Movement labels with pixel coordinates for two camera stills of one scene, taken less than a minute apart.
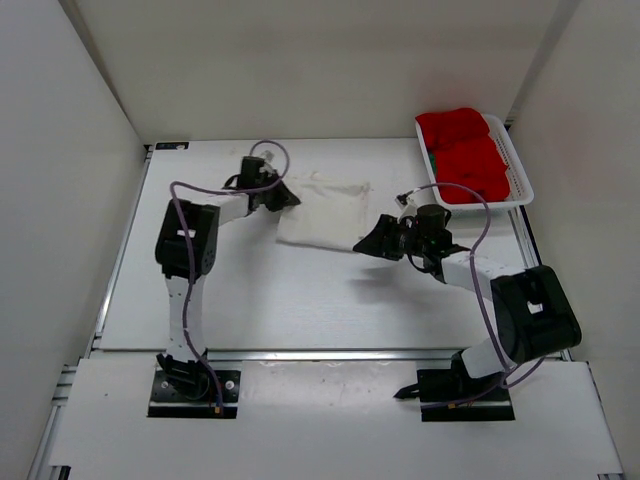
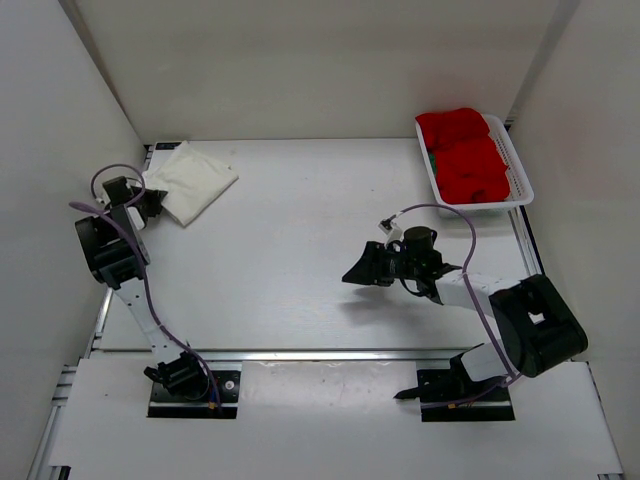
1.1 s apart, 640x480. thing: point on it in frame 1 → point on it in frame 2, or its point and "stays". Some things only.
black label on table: [172, 145] stays
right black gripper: [382, 241] → [372, 269]
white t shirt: [332, 212] → [194, 183]
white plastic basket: [521, 190] stays
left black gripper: [283, 198] → [156, 197]
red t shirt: [464, 153] stays
